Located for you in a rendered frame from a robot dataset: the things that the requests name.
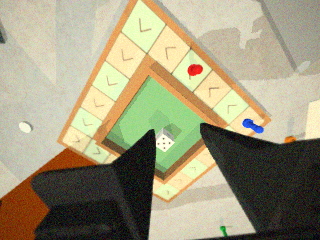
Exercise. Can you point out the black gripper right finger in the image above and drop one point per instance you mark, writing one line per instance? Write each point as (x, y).
(262, 175)

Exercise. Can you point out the blue pawn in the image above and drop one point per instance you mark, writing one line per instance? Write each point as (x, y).
(248, 123)

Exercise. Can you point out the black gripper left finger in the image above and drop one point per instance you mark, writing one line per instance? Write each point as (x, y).
(128, 180)

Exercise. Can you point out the cream flat rectangle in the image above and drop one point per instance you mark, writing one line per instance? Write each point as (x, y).
(313, 120)

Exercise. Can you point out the white die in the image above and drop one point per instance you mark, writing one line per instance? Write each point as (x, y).
(164, 140)

